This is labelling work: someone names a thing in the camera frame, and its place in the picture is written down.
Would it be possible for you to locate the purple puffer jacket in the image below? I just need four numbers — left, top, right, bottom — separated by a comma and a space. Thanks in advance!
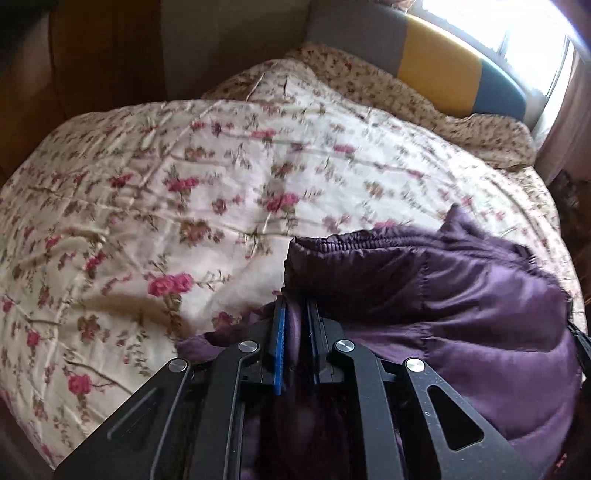
177, 203, 588, 480

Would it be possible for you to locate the grey yellow blue headboard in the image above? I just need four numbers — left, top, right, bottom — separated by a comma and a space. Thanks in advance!
305, 0, 528, 126

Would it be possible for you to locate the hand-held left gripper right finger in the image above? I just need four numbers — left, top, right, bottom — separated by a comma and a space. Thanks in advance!
302, 298, 542, 480

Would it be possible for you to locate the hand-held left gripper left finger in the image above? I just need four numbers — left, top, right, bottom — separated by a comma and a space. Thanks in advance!
54, 295, 290, 480

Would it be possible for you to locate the cream rose-print quilt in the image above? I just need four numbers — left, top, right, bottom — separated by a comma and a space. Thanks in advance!
0, 59, 588, 468

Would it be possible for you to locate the floral pillow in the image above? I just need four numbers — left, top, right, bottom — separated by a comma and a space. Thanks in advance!
202, 41, 537, 171

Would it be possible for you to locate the brown wooden wardrobe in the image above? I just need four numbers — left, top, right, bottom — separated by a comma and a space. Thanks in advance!
0, 0, 163, 185

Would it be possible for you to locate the pink patterned curtain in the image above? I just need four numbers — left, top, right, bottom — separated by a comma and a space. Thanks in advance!
536, 44, 591, 185

